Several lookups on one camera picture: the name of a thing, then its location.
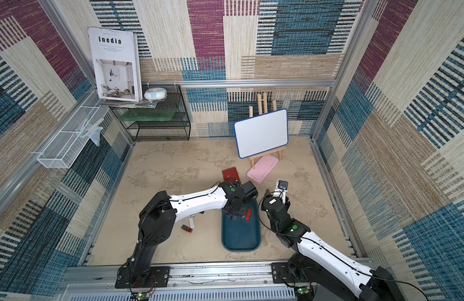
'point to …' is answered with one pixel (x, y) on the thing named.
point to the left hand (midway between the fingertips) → (240, 211)
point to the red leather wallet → (231, 174)
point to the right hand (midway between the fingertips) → (272, 190)
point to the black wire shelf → (179, 129)
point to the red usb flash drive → (249, 213)
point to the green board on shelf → (147, 115)
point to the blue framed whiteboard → (261, 133)
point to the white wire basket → (63, 148)
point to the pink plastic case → (258, 174)
